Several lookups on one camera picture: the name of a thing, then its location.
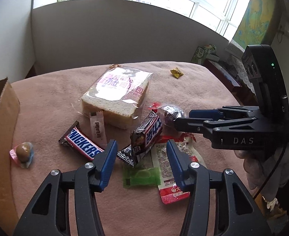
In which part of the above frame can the brown egg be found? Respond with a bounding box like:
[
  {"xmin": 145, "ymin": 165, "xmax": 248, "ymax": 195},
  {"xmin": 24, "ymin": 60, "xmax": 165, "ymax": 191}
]
[{"xmin": 9, "ymin": 141, "xmax": 34, "ymax": 170}]

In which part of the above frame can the brown chocolate bar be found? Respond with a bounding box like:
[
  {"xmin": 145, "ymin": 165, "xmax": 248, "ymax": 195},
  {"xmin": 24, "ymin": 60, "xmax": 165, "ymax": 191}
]
[{"xmin": 58, "ymin": 120, "xmax": 104, "ymax": 160}]

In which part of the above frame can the cardboard box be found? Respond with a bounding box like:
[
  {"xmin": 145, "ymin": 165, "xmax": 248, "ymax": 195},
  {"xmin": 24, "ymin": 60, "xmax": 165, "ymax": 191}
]
[{"xmin": 0, "ymin": 77, "xmax": 20, "ymax": 229}]

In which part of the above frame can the dark blue-print snack bar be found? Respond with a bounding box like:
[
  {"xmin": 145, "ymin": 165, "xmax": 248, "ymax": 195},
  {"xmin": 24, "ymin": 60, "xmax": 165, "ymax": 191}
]
[{"xmin": 130, "ymin": 112, "xmax": 163, "ymax": 164}]

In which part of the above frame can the wall poster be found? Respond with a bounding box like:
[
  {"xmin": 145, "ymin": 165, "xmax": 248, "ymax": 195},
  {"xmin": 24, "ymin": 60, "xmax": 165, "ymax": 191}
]
[{"xmin": 232, "ymin": 0, "xmax": 283, "ymax": 52}]

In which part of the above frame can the green candy packet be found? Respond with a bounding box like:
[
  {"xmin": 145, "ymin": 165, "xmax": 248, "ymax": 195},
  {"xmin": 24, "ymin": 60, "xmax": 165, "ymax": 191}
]
[{"xmin": 123, "ymin": 166, "xmax": 161, "ymax": 188}]

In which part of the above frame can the black cable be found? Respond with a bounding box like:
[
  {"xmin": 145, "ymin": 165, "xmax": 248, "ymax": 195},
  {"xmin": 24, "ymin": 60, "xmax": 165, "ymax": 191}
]
[{"xmin": 253, "ymin": 141, "xmax": 288, "ymax": 200}]

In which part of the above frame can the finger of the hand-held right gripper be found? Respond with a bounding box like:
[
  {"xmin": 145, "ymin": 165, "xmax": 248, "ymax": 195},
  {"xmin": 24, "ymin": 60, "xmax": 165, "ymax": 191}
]
[
  {"xmin": 189, "ymin": 106, "xmax": 261, "ymax": 123},
  {"xmin": 173, "ymin": 116, "xmax": 259, "ymax": 139}
]

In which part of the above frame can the white sachet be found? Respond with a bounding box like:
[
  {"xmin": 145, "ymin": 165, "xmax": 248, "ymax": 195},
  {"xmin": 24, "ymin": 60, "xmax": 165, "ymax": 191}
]
[{"xmin": 89, "ymin": 111, "xmax": 108, "ymax": 149}]

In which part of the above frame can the person's right hand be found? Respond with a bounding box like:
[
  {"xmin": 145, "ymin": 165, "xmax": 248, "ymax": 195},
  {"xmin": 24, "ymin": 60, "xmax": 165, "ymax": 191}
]
[{"xmin": 234, "ymin": 141, "xmax": 289, "ymax": 202}]

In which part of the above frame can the red and white snack packet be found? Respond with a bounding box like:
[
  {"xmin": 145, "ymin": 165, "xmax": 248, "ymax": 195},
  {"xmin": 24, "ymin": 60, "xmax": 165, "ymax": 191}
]
[{"xmin": 151, "ymin": 133, "xmax": 207, "ymax": 204}]

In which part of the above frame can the yellow wrapped candy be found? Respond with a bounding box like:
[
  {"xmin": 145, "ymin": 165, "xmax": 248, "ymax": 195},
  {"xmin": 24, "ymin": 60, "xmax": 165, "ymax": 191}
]
[{"xmin": 170, "ymin": 68, "xmax": 185, "ymax": 79}]

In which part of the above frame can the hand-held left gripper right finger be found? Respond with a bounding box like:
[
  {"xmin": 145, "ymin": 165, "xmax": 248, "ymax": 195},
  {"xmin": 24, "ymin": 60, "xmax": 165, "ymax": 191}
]
[{"xmin": 166, "ymin": 139, "xmax": 270, "ymax": 236}]

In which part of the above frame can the green and white carton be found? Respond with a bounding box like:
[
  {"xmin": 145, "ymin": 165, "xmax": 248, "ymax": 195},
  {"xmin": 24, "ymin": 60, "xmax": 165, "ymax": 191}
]
[{"xmin": 191, "ymin": 44, "xmax": 217, "ymax": 64}]

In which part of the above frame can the dark red side table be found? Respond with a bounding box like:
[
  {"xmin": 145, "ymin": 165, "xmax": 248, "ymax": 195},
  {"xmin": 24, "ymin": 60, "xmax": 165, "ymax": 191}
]
[{"xmin": 203, "ymin": 59, "xmax": 243, "ymax": 94}]

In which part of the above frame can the pink blanket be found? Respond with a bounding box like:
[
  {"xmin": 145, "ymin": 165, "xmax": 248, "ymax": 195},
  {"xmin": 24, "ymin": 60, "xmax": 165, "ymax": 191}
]
[{"xmin": 9, "ymin": 60, "xmax": 265, "ymax": 236}]

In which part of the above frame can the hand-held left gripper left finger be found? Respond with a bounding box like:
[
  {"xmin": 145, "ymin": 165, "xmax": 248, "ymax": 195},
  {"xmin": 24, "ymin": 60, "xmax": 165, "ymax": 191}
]
[{"xmin": 13, "ymin": 139, "xmax": 118, "ymax": 236}]

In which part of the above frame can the packaged sliced bread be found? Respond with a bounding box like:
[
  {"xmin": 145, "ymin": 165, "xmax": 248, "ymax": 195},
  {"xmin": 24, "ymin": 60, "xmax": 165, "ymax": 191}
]
[{"xmin": 79, "ymin": 64, "xmax": 154, "ymax": 130}]

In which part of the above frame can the white lace cloth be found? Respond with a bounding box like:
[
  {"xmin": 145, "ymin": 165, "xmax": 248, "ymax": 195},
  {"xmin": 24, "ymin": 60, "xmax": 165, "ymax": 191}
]
[{"xmin": 224, "ymin": 42, "xmax": 258, "ymax": 96}]

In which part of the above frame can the small black patterned packet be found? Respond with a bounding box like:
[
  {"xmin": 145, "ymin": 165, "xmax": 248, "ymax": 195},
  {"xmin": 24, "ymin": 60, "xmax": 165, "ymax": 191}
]
[{"xmin": 117, "ymin": 145, "xmax": 135, "ymax": 166}]

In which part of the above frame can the clear dark candy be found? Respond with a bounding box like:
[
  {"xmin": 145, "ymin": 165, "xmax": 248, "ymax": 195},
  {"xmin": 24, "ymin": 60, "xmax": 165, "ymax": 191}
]
[{"xmin": 147, "ymin": 102, "xmax": 185, "ymax": 128}]

